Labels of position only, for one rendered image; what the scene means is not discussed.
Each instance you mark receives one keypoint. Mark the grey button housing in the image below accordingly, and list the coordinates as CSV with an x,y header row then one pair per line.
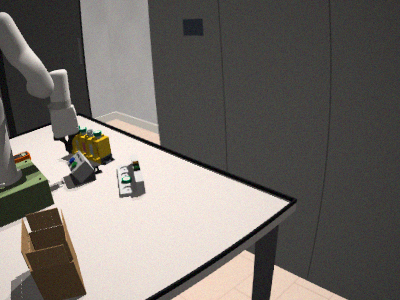
x,y
81,169

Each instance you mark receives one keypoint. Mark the orange handheld multimeter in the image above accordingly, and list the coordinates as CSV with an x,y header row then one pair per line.
x,y
21,157

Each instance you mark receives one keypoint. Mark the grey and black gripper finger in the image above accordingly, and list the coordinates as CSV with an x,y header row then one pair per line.
x,y
63,139
70,138

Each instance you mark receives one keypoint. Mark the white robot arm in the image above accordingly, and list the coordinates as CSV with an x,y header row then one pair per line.
x,y
20,55

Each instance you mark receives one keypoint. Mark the brown cardboard box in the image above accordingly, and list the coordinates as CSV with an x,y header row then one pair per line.
x,y
55,279

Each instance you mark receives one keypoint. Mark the black table edge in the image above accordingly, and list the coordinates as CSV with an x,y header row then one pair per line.
x,y
229,249

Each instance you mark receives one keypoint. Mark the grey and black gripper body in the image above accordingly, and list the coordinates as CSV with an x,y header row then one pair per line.
x,y
65,122

